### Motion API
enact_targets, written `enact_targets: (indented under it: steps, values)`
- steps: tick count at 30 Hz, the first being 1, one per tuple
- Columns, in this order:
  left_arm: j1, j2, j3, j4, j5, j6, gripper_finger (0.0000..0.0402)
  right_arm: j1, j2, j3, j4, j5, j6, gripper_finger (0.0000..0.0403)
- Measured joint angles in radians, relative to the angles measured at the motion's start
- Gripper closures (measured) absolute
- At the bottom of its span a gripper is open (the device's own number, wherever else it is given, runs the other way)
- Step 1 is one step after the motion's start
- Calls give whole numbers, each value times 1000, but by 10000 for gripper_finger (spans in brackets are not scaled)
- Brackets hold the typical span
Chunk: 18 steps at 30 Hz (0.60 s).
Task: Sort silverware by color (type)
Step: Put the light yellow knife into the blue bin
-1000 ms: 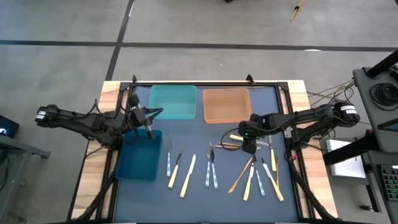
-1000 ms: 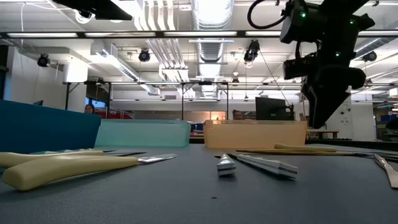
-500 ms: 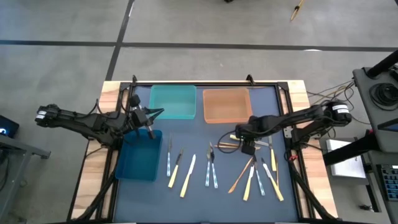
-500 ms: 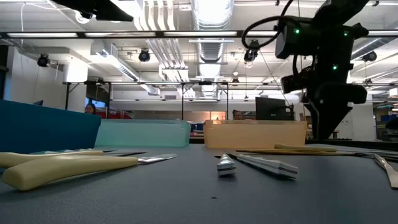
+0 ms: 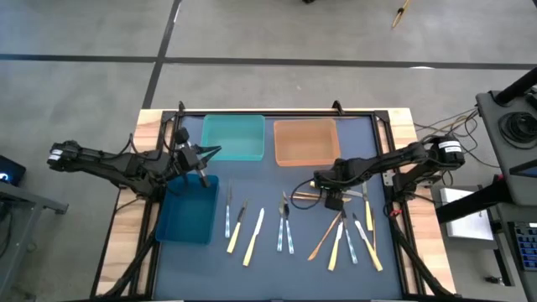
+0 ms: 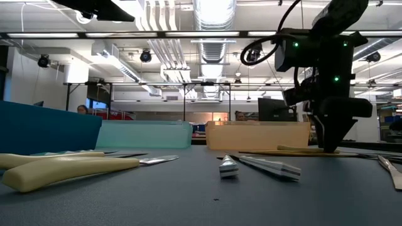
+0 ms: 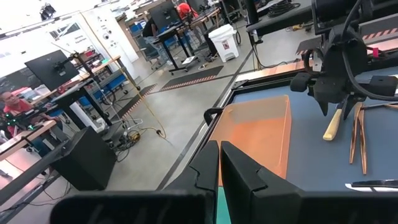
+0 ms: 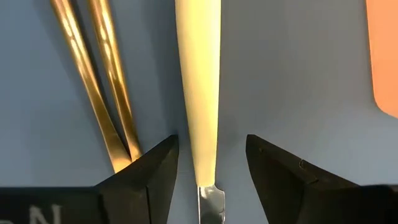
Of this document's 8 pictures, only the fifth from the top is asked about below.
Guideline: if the yellow stick tool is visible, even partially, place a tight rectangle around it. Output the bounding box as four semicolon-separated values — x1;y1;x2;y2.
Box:
391;0;413;29

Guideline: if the black aluminium table frame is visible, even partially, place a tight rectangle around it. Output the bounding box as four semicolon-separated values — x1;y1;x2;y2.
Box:
90;100;458;302

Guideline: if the black cart pole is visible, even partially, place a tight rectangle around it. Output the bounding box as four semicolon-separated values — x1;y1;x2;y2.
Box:
493;66;537;106

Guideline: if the dark blue plastic bin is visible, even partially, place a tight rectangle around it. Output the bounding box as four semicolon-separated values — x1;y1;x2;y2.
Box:
154;173;221;246

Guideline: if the grey side table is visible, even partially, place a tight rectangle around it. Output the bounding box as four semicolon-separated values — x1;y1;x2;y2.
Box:
0;180;70;301

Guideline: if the floor cable bundle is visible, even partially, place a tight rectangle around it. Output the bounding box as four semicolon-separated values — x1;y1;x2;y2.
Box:
413;107;503;169

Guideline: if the grey equipment cart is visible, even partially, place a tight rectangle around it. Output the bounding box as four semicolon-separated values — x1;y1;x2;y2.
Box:
475;90;537;207

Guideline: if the black cable coil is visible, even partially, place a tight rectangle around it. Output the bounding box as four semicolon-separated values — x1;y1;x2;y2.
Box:
498;111;537;150

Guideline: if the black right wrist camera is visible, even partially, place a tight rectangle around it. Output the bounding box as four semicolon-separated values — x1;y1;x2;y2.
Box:
324;194;344;211

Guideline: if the keypad with blue keys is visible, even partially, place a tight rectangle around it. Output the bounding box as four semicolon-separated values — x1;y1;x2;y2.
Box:
512;221;537;273

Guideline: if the blue patterned handle knife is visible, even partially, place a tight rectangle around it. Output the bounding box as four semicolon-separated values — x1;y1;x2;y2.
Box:
340;208;359;265
275;193;286;253

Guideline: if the orange plastic bin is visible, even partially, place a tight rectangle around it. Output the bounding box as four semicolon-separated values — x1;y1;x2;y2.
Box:
273;117;341;168

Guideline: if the teal plastic bin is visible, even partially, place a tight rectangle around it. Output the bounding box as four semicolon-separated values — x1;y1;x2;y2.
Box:
200;114;267;163

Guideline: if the black slanted bar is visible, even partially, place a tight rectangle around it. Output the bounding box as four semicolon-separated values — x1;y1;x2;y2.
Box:
435;174;517;226

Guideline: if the white box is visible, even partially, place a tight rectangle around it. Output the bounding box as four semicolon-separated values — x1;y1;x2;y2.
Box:
438;186;496;242

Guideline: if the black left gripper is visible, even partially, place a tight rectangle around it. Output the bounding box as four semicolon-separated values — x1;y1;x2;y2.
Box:
179;144;222;172

